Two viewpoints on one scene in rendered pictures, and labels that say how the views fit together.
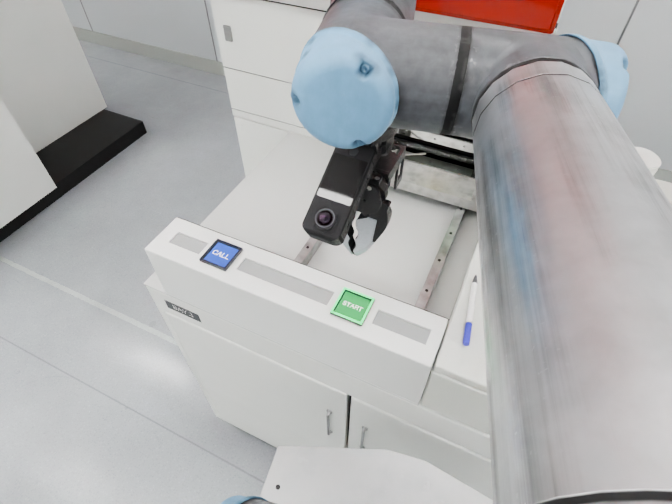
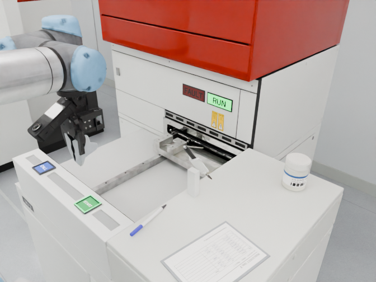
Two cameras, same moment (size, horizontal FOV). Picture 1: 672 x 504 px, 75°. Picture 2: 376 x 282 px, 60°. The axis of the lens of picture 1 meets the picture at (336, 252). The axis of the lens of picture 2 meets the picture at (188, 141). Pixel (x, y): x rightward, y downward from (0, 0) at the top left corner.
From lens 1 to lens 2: 54 cm
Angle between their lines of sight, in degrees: 23
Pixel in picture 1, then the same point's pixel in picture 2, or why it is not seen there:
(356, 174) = (58, 111)
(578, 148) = not seen: outside the picture
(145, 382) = (27, 273)
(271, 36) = (135, 74)
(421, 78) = not seen: hidden behind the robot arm
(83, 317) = (14, 225)
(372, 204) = (73, 130)
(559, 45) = (66, 46)
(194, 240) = (37, 159)
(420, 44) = (29, 43)
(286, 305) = (55, 196)
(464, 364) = (122, 244)
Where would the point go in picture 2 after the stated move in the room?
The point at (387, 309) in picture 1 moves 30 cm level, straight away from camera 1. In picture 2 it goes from (105, 210) to (164, 159)
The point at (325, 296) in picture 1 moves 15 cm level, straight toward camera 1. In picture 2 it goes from (79, 197) to (47, 234)
